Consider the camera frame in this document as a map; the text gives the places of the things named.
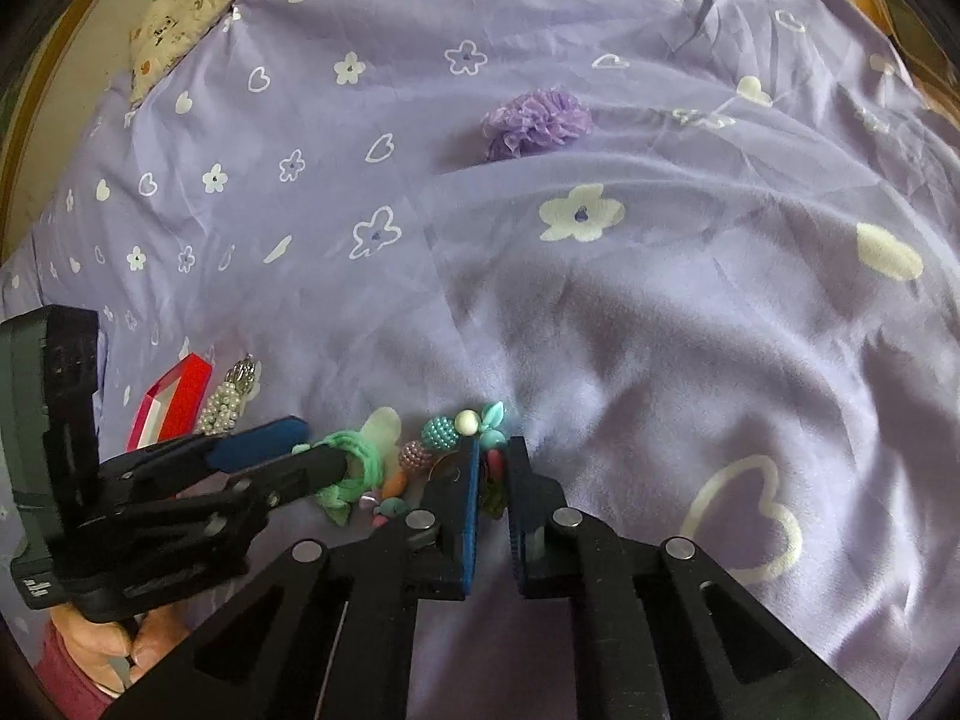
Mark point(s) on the purple floral duvet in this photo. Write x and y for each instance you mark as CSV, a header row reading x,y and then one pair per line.
x,y
730,312

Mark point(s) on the black mounted camera box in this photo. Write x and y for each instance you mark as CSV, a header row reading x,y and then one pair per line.
x,y
49,378

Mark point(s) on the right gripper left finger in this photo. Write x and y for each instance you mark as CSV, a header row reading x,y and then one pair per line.
x,y
444,556

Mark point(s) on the purple ruffled scrunchie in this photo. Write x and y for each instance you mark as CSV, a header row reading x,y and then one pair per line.
x,y
535,123

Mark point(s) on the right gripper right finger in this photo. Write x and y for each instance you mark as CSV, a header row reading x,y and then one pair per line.
x,y
536,557

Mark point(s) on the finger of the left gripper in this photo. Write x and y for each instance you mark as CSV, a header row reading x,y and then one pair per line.
x,y
302,474
237,452

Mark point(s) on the person's left hand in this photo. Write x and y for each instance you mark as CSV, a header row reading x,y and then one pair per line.
x,y
108,655

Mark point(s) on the green fabric scrunchie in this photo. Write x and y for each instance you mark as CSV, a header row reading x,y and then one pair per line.
x,y
363,472

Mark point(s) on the red shallow box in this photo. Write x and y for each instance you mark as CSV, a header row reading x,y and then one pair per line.
x,y
170,407

